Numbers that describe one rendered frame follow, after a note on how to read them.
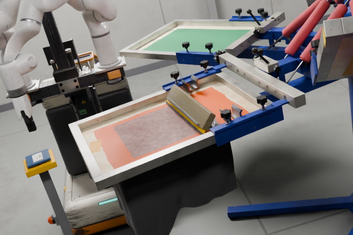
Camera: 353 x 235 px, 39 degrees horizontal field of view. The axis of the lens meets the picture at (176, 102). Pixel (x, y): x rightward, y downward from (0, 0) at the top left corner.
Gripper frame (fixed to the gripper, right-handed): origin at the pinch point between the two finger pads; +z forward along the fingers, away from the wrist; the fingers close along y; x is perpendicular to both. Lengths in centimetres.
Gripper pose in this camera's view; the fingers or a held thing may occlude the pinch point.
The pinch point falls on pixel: (31, 126)
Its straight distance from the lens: 213.2
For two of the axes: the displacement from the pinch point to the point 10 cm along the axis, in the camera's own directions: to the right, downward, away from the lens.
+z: 2.2, 8.8, 4.2
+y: 1.7, 3.8, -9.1
